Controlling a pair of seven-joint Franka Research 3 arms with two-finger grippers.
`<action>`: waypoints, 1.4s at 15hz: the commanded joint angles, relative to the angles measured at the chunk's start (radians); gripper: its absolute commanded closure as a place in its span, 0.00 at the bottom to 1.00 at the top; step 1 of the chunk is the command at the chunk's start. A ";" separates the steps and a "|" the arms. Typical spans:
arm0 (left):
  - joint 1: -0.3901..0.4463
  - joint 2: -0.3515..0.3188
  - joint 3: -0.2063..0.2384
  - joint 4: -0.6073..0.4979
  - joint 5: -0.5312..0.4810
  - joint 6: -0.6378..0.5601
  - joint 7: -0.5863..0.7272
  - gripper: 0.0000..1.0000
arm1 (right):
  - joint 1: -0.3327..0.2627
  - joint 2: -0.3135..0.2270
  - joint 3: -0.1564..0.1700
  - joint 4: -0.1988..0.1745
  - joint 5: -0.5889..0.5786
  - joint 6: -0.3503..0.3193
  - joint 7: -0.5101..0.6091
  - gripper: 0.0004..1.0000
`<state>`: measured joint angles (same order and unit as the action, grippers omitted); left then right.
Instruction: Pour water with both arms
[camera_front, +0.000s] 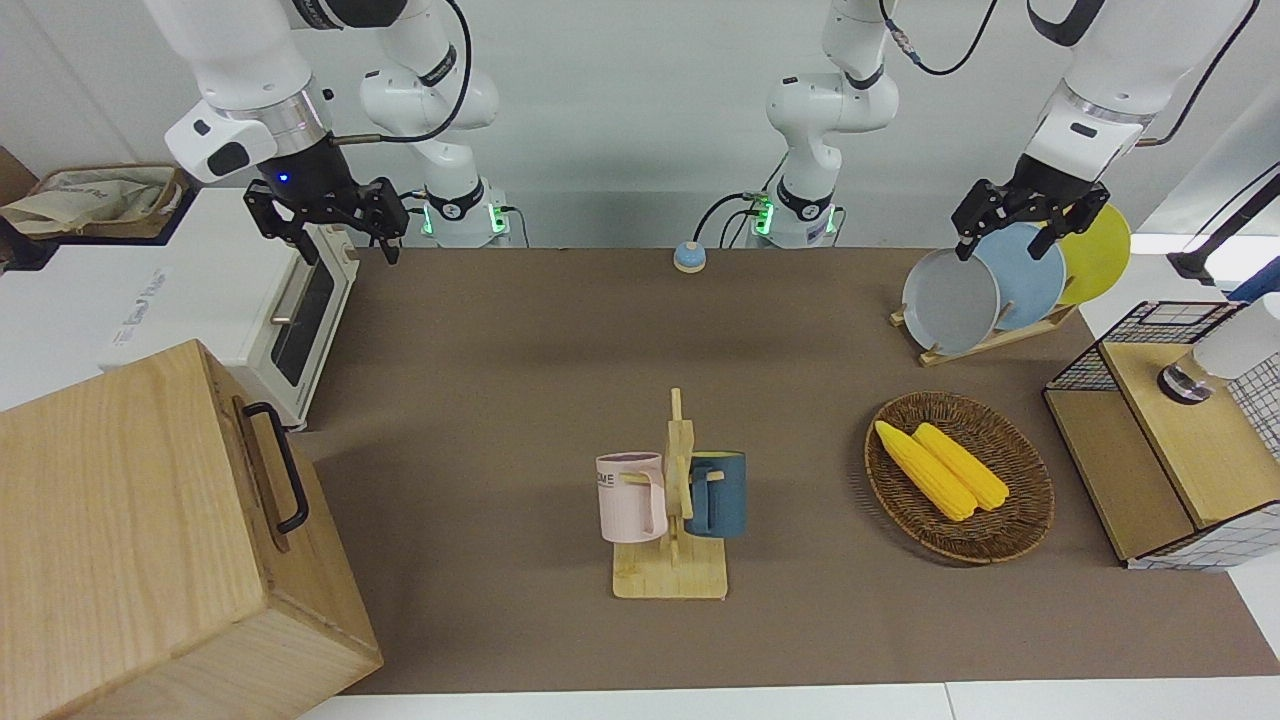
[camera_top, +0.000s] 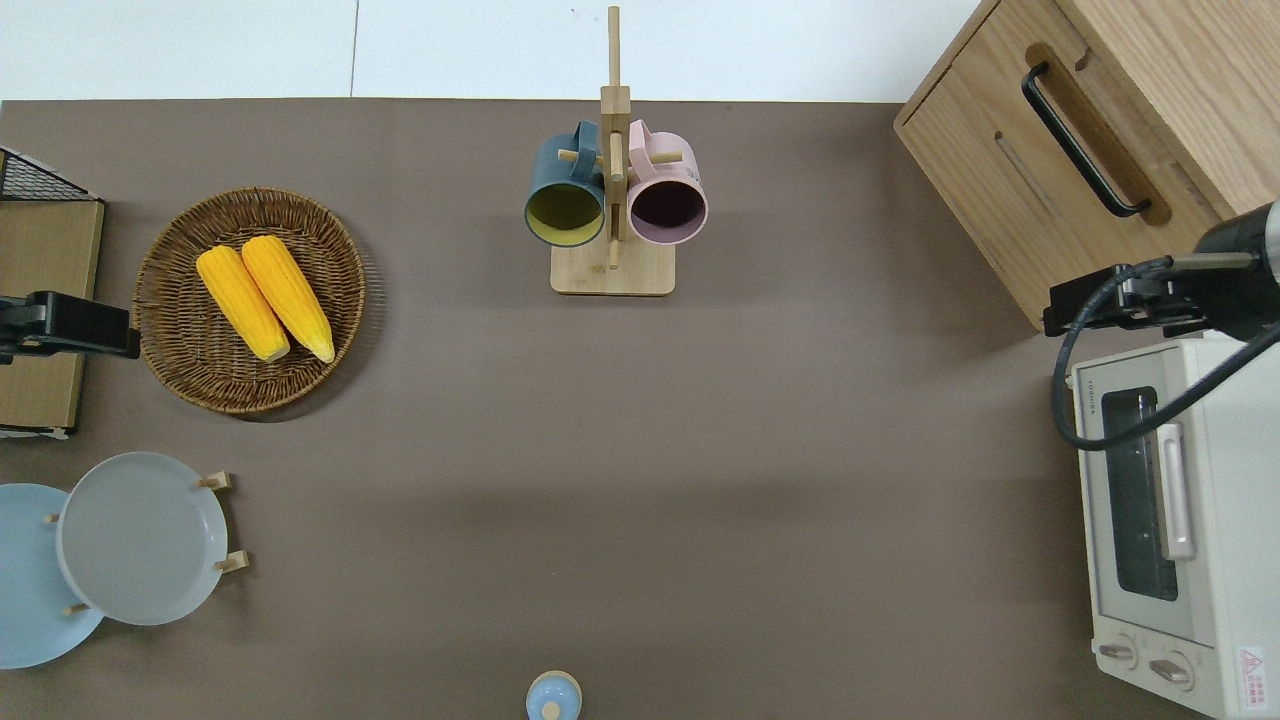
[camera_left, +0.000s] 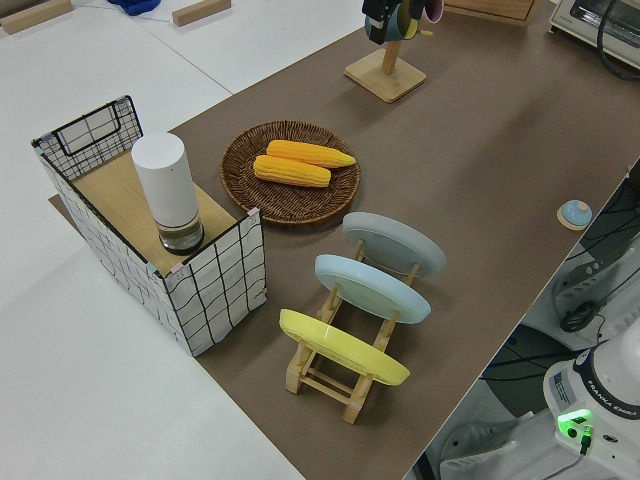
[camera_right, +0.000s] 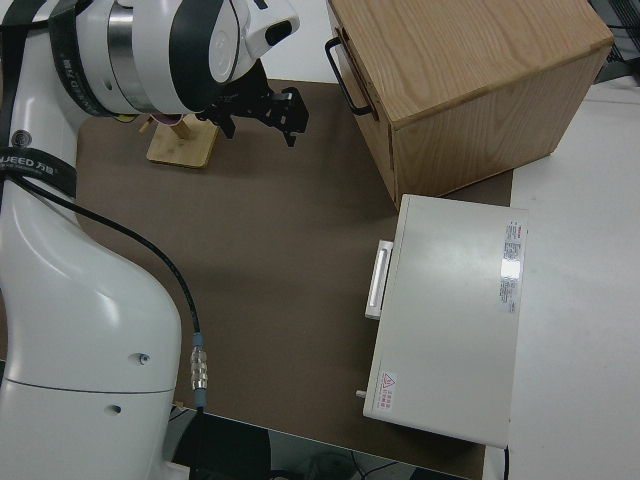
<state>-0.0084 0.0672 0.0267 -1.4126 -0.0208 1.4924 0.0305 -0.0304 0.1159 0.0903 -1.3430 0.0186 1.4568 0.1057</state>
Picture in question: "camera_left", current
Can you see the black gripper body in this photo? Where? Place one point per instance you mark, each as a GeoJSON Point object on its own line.
{"type": "Point", "coordinates": [380, 10]}

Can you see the pink mug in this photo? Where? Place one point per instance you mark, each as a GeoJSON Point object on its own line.
{"type": "Point", "coordinates": [434, 12]}

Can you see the white bottle with glass base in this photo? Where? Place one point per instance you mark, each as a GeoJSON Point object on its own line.
{"type": "Point", "coordinates": [165, 180]}

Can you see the teal mug with yellow inside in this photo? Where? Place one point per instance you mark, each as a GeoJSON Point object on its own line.
{"type": "Point", "coordinates": [382, 31]}

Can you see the wooden mug tree stand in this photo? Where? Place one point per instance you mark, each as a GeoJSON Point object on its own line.
{"type": "Point", "coordinates": [387, 75]}

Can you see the wooden drawer cabinet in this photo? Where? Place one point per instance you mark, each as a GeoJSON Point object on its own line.
{"type": "Point", "coordinates": [490, 10]}

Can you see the yellow corn cob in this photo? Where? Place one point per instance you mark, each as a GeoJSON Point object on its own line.
{"type": "Point", "coordinates": [310, 152]}
{"type": "Point", "coordinates": [292, 172]}

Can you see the brown table mat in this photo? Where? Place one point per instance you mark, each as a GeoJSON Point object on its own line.
{"type": "Point", "coordinates": [475, 150]}

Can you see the wooden block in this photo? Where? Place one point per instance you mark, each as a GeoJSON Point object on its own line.
{"type": "Point", "coordinates": [200, 11]}
{"type": "Point", "coordinates": [35, 15]}

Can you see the beige toaster oven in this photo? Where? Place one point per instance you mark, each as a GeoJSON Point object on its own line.
{"type": "Point", "coordinates": [575, 20]}

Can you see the brown wicker basket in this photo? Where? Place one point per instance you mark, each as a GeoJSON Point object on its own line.
{"type": "Point", "coordinates": [295, 200]}

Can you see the grey plate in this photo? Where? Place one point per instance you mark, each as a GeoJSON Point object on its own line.
{"type": "Point", "coordinates": [395, 240]}

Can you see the blue cloth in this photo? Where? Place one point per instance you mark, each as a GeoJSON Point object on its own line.
{"type": "Point", "coordinates": [137, 5]}

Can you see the light blue plate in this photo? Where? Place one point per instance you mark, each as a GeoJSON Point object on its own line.
{"type": "Point", "coordinates": [370, 287]}

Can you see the white power strip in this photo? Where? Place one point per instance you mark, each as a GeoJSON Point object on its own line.
{"type": "Point", "coordinates": [580, 282]}

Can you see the yellow plate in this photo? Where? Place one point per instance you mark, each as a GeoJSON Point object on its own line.
{"type": "Point", "coordinates": [340, 347]}

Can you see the wooden plate rack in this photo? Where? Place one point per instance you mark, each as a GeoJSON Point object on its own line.
{"type": "Point", "coordinates": [325, 385]}

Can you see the grey robot mounting pedestal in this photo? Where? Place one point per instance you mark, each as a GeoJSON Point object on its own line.
{"type": "Point", "coordinates": [480, 440]}

